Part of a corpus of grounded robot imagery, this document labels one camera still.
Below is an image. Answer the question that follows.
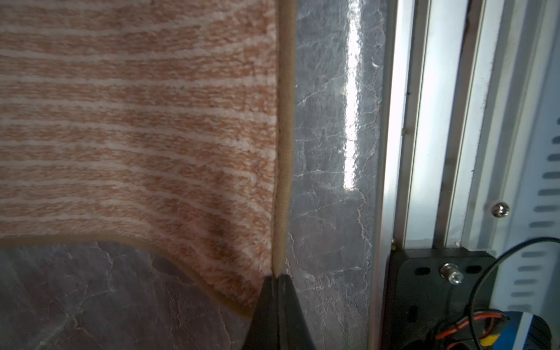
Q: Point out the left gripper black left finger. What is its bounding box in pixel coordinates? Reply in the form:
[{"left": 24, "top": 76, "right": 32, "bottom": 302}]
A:
[{"left": 242, "top": 276, "right": 279, "bottom": 350}]

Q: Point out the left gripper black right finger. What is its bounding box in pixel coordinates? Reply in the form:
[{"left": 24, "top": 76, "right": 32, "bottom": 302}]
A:
[{"left": 278, "top": 274, "right": 315, "bottom": 350}]

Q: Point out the beige striped square dishcloth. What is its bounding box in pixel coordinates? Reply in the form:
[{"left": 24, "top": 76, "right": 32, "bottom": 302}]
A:
[{"left": 1, "top": 1, "right": 297, "bottom": 316}]

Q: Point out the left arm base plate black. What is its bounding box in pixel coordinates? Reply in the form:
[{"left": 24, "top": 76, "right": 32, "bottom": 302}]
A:
[{"left": 381, "top": 248, "right": 495, "bottom": 349}]

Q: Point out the aluminium front rail frame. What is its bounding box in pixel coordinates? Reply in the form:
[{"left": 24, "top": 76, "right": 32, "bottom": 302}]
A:
[{"left": 370, "top": 0, "right": 560, "bottom": 316}]

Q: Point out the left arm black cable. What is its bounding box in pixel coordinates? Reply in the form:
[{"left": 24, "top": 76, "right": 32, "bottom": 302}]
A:
[{"left": 467, "top": 236, "right": 560, "bottom": 350}]

